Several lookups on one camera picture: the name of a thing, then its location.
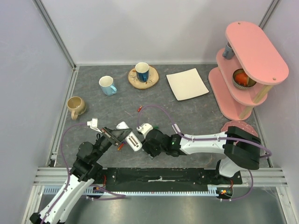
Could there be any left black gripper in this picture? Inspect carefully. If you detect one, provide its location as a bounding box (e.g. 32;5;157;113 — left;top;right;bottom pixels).
92;125;132;162

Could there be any white remote control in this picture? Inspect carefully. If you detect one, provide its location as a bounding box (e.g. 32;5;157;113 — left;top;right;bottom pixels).
116;121;142;152

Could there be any white battery compartment cover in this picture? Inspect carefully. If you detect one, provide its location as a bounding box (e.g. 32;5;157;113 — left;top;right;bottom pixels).
171;123;181;134

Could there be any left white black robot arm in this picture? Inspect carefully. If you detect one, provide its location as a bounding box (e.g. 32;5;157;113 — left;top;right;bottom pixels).
29;127;132;224

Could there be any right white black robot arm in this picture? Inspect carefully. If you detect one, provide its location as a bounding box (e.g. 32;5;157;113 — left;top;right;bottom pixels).
137;124;261;184

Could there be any beige ceramic mug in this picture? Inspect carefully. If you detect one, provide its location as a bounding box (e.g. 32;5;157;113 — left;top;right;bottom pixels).
67;96;86;120

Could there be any light blue mug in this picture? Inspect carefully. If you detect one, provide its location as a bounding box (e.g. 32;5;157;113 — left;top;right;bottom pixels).
99;76;117;96

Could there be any cream square plate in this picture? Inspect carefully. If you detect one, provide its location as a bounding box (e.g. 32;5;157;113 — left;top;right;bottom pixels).
166;68;209;101

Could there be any dark blue mug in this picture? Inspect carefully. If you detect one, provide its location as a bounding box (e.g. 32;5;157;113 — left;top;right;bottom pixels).
135;62;150;83

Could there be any pink dotted plate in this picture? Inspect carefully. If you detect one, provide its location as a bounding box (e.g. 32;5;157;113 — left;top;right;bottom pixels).
221;120;258;137

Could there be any pink three-tier shelf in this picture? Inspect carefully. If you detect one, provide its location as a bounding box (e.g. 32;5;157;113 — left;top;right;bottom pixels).
208;21;289;120

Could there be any bowl with fruit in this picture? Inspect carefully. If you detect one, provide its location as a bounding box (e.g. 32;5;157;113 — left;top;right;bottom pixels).
232;69;256;90

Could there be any grey cup on shelf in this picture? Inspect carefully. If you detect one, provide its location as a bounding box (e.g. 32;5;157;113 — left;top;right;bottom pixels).
222;42;235;60

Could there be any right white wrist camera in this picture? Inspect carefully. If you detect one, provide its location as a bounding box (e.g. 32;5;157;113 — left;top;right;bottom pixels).
136;123;153;138

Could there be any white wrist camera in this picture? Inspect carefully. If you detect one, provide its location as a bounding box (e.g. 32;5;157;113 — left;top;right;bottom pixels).
86;118;102;133
136;123;153;138

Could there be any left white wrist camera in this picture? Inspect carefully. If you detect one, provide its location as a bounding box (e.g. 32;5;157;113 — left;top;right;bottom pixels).
86;118;102;133

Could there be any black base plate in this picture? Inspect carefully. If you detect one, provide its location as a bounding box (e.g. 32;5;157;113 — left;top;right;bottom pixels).
91;168;242;192

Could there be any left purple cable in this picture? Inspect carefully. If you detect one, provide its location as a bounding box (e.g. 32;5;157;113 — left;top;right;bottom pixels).
39;123;127;224

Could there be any purple cable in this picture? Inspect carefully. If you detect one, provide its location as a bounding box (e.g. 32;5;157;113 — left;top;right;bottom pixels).
39;123;127;224
137;105;273;202

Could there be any white slotted cable duct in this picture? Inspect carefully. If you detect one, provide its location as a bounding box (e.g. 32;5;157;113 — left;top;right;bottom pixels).
43;186;225;196

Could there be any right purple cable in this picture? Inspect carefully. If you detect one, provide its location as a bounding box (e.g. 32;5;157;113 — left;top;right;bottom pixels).
137;105;273;202

